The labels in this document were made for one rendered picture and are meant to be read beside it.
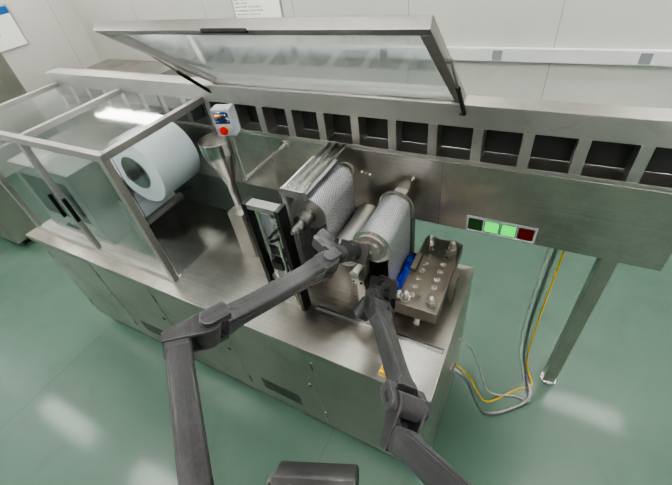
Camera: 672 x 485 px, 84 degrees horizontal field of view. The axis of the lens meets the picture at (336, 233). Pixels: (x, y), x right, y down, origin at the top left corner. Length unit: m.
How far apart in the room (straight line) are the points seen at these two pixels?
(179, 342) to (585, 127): 1.22
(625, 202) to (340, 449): 1.75
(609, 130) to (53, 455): 3.08
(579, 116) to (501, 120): 0.21
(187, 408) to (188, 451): 0.08
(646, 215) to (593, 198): 0.15
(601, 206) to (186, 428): 1.32
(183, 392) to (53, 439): 2.24
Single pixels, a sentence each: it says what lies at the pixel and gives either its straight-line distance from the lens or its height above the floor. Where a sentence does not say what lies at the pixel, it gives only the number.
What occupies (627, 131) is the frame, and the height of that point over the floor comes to 1.61.
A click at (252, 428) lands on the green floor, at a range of 2.47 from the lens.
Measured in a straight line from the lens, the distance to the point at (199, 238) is 2.05.
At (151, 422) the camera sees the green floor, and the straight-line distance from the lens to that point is 2.75.
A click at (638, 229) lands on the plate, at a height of 1.29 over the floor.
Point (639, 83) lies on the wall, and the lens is 3.81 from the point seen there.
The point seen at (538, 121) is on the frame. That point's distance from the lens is 1.33.
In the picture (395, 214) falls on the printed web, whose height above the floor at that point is 1.30.
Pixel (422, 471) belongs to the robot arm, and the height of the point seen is 1.34.
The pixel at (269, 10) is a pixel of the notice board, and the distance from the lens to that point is 4.48.
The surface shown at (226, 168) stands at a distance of 1.65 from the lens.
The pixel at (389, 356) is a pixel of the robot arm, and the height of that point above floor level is 1.26.
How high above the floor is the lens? 2.18
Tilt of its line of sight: 41 degrees down
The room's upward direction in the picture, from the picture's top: 9 degrees counter-clockwise
